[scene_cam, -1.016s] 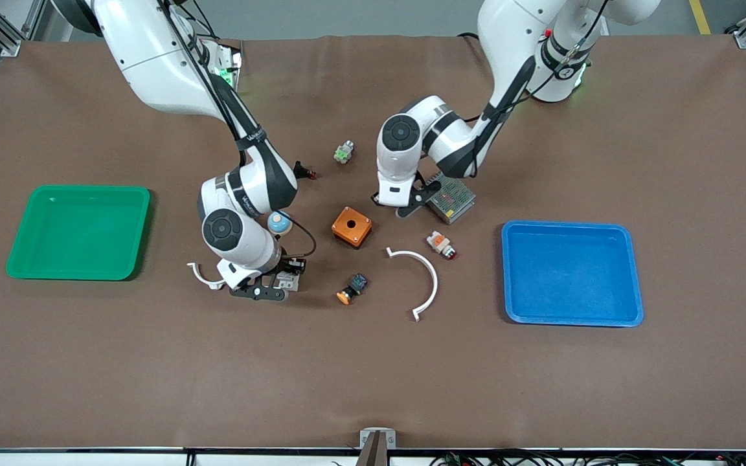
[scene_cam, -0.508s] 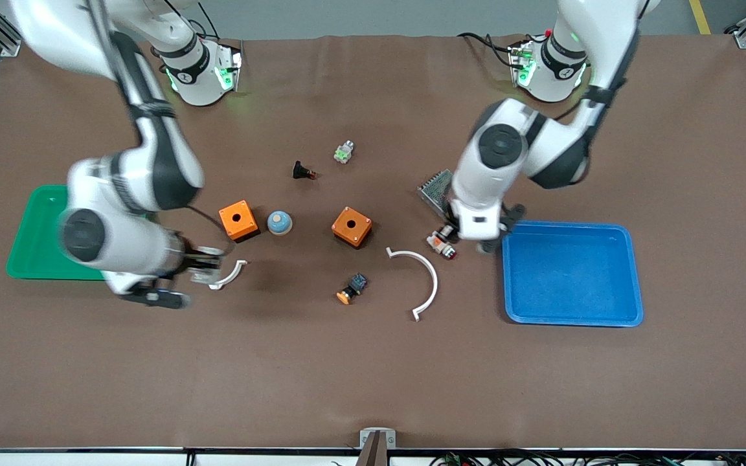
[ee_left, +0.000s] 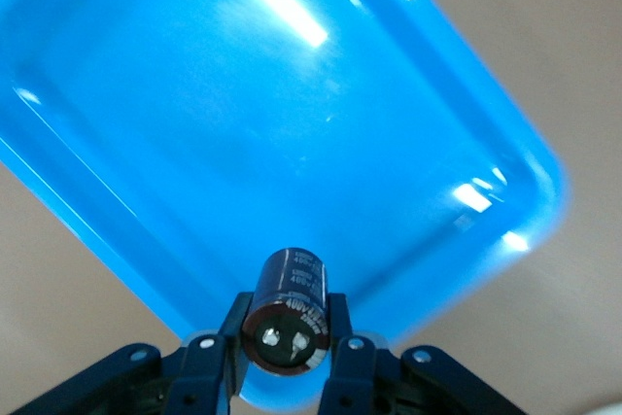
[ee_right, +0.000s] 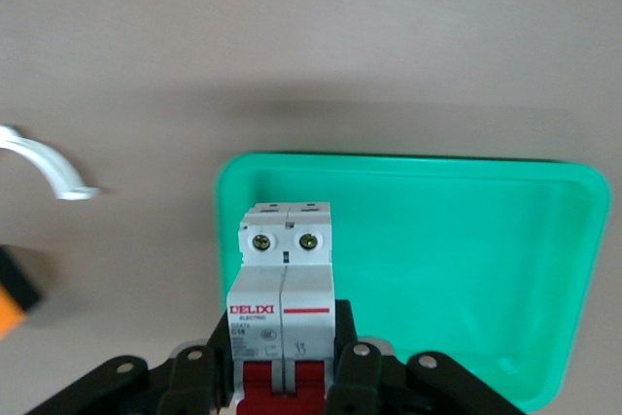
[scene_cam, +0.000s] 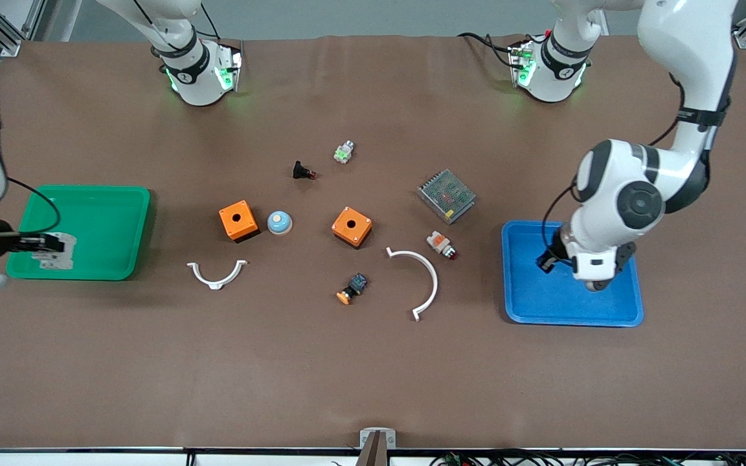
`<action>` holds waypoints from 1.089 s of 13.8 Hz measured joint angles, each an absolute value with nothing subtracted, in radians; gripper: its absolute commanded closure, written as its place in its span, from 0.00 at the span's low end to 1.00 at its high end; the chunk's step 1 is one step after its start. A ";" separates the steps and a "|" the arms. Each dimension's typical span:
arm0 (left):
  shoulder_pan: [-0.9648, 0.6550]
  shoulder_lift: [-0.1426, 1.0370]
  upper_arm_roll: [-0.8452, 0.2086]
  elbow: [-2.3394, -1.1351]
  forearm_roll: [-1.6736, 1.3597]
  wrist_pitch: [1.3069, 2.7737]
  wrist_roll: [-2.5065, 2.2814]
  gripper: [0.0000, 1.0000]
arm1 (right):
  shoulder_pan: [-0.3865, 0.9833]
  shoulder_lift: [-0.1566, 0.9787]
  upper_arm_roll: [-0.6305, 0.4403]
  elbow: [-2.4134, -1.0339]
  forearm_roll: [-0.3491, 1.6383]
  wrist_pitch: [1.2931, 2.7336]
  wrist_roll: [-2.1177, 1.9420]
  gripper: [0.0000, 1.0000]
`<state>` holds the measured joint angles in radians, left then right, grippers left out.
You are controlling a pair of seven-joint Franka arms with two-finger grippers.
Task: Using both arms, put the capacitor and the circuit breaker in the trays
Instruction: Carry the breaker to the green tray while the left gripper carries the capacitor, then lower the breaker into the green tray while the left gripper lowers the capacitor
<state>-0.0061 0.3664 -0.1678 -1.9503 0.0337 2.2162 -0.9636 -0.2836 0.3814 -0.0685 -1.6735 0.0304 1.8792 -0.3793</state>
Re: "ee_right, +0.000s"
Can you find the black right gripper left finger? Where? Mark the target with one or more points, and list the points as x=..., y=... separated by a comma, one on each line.
x=194, y=376

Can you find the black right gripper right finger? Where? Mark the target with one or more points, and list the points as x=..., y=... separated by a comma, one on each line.
x=379, y=381

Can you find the white red circuit breaker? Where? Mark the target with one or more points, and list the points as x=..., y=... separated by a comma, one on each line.
x=282, y=288

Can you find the green plastic tray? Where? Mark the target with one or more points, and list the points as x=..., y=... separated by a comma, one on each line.
x=461, y=264

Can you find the small white pipe clamp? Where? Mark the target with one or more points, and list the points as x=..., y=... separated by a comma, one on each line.
x=53, y=167

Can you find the brown table mat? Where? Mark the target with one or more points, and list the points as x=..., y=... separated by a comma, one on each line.
x=194, y=45

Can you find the orange button enclosure box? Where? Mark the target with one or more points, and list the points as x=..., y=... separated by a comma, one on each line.
x=10, y=298

